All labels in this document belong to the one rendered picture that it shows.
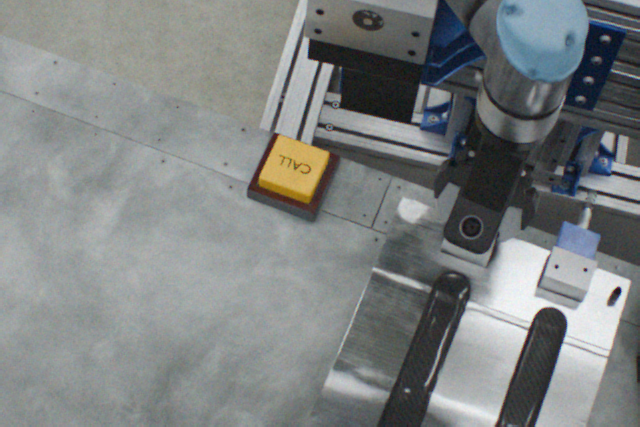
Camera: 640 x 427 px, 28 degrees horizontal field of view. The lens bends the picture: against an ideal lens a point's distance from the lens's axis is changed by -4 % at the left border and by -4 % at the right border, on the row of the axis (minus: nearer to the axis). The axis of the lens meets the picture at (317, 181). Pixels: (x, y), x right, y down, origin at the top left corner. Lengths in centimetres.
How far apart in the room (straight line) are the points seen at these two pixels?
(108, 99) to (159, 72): 98
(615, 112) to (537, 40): 64
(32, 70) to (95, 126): 11
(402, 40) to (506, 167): 28
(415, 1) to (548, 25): 36
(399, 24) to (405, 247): 23
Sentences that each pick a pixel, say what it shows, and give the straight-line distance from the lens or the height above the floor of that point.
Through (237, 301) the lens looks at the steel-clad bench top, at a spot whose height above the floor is 80.
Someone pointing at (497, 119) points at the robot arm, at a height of 114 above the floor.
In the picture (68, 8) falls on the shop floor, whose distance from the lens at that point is 262.
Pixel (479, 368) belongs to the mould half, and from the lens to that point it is 131.
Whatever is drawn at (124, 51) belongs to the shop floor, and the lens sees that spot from 254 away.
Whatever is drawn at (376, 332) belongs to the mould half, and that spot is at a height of 88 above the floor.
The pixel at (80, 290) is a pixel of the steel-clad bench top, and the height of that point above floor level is 80.
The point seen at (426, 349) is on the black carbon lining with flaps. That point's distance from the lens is 132.
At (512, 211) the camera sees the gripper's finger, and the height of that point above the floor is 98.
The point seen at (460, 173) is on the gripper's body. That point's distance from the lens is 124.
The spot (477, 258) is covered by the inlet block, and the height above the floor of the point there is 90.
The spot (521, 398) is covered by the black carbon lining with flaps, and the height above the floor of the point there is 88.
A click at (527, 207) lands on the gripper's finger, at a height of 100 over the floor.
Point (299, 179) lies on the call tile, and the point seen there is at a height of 84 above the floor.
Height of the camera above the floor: 209
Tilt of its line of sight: 61 degrees down
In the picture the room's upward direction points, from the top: 7 degrees clockwise
